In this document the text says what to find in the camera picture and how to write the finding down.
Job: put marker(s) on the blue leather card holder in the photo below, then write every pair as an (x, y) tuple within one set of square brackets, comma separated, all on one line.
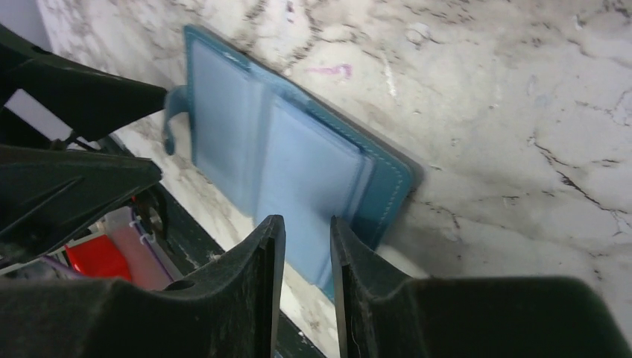
[(271, 148)]

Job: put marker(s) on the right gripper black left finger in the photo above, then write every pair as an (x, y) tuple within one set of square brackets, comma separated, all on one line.
[(58, 318)]

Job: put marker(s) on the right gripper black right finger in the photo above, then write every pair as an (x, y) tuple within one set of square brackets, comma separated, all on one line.
[(383, 312)]

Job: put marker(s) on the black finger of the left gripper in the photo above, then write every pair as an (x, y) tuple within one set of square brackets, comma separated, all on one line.
[(49, 197), (91, 102)]

